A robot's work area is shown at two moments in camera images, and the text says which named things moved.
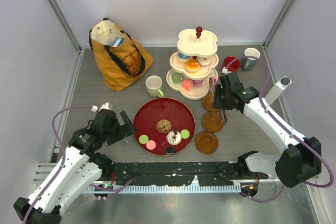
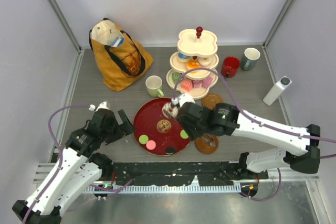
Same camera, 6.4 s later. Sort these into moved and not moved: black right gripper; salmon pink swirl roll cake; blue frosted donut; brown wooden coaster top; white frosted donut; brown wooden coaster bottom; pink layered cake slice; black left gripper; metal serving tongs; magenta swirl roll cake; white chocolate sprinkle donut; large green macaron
Moved: white chocolate sprinkle donut; metal serving tongs; black right gripper; pink layered cake slice
Not moved: blue frosted donut; salmon pink swirl roll cake; brown wooden coaster bottom; brown wooden coaster top; black left gripper; large green macaron; magenta swirl roll cake; white frosted donut
